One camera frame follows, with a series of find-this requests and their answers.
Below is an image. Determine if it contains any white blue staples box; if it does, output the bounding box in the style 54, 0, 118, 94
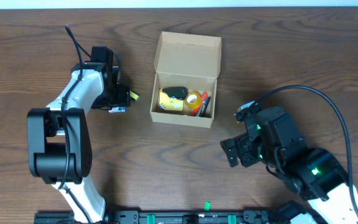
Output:
108, 106, 126, 113

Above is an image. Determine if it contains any yellow highlighter marker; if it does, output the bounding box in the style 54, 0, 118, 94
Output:
130, 90, 140, 101

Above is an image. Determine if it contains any red black stapler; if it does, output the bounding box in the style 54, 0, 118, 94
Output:
191, 92, 210, 117

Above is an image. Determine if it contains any yellow sticky notes pad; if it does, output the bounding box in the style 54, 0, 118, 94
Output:
158, 89, 184, 111

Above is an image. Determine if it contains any yellow tape roll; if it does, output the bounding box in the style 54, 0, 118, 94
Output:
185, 91, 203, 110

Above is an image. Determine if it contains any black round tape dispenser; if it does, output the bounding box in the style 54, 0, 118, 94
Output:
162, 86, 188, 100

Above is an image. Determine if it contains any brown cardboard box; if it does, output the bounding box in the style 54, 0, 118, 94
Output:
150, 32, 222, 128

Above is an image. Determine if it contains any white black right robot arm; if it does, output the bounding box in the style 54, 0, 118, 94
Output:
220, 124, 358, 223

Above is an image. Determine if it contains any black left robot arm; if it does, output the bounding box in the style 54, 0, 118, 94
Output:
27, 60, 131, 223

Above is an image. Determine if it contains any green small clip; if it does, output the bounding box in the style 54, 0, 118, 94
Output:
204, 202, 211, 212

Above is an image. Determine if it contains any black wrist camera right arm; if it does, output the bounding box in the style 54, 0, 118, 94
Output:
235, 103, 308, 152

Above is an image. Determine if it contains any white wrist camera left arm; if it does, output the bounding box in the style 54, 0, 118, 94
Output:
90, 46, 114, 64

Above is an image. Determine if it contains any black mounting rail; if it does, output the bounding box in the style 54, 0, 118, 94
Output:
33, 200, 319, 224

